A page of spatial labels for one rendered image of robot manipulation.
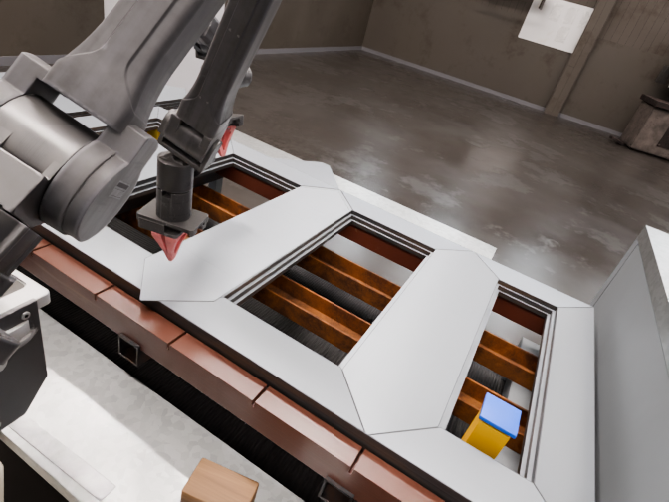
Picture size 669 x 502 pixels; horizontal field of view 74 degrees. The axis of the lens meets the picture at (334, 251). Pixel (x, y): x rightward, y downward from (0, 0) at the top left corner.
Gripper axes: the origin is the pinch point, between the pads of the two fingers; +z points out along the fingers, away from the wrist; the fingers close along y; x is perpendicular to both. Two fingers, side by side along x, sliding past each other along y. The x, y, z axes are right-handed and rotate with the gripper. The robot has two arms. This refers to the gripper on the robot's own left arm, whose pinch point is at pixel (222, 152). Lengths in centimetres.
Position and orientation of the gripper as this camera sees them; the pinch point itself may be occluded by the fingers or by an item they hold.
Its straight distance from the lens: 114.1
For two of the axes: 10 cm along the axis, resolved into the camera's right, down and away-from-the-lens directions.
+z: -0.2, 8.9, 4.6
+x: -4.7, 4.0, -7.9
